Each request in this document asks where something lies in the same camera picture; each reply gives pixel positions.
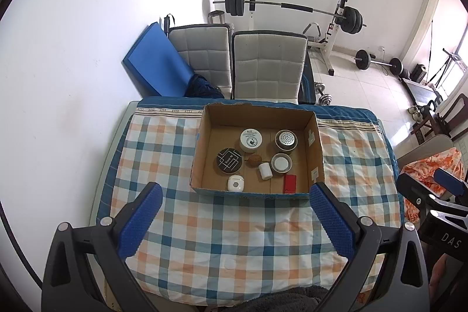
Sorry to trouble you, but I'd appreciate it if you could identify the cardboard box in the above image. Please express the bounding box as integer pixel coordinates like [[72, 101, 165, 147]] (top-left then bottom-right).
[[189, 103, 326, 201]]

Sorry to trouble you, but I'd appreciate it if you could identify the dark grey fleece clothing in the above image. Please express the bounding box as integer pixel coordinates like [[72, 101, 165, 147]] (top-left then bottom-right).
[[219, 285, 330, 312]]

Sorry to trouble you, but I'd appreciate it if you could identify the black tripod stand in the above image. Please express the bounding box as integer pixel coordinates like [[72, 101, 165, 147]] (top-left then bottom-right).
[[428, 49, 468, 89]]

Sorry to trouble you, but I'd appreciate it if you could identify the plaid tablecloth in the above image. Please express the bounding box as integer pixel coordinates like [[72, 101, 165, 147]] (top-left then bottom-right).
[[97, 96, 406, 309]]

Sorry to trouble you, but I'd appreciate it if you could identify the dark wooden chair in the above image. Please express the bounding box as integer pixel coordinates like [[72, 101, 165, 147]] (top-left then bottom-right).
[[411, 93, 468, 144]]

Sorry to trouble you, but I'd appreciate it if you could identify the white round earbud case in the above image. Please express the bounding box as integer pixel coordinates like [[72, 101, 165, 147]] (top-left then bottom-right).
[[227, 175, 245, 192]]

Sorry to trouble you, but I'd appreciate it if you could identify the blue foam mat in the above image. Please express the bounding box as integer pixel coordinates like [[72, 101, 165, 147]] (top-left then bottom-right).
[[122, 24, 194, 98]]

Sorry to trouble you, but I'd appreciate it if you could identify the beige chair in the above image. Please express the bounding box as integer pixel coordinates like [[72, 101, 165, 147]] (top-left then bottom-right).
[[397, 135, 457, 170]]

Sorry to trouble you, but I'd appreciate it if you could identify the chrome dumbbell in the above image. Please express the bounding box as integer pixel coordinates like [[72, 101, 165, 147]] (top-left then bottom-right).
[[314, 83, 333, 106]]

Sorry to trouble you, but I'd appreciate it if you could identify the white squat rack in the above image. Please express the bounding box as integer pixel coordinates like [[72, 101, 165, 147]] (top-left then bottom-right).
[[249, 0, 352, 77]]

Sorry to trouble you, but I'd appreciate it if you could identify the barbell with black plates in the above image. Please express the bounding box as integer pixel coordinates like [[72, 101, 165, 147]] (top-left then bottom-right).
[[213, 0, 367, 35]]

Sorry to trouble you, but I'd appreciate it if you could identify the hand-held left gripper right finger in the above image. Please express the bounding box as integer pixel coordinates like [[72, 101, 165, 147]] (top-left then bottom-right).
[[310, 183, 430, 312]]

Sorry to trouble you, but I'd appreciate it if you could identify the white jar with round label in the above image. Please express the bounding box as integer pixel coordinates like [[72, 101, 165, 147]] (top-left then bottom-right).
[[239, 128, 263, 154]]

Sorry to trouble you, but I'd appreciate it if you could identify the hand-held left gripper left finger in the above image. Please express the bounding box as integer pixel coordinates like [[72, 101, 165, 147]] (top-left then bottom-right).
[[42, 182, 163, 312]]

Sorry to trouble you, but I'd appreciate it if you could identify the white dish metal rim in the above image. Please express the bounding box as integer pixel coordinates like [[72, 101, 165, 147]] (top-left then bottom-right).
[[271, 153, 293, 174]]

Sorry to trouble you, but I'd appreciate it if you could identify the grey tufted chair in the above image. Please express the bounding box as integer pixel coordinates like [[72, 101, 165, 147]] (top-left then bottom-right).
[[168, 25, 233, 99], [231, 31, 309, 104]]

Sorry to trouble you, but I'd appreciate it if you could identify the black round tin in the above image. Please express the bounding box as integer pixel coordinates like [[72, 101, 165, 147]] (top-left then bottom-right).
[[216, 147, 242, 175]]

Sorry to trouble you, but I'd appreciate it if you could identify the short barbell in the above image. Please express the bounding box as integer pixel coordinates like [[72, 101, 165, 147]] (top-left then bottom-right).
[[354, 49, 403, 76]]

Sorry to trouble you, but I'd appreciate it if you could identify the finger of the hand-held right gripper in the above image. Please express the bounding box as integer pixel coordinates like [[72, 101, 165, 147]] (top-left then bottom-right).
[[397, 168, 468, 211]]

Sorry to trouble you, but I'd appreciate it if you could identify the dark blue cloth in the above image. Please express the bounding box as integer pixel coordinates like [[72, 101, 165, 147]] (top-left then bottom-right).
[[184, 74, 225, 99]]

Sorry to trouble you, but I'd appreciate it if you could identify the jar with perforated metal lid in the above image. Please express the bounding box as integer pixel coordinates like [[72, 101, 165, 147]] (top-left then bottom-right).
[[274, 129, 297, 154]]

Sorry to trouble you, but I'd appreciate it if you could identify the orange patterned cloth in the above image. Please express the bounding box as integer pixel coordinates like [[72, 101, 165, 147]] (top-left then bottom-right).
[[400, 147, 468, 221]]

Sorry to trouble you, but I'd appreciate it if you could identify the person's right forearm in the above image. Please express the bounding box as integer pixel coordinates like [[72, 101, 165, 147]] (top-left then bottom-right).
[[429, 254, 448, 311]]

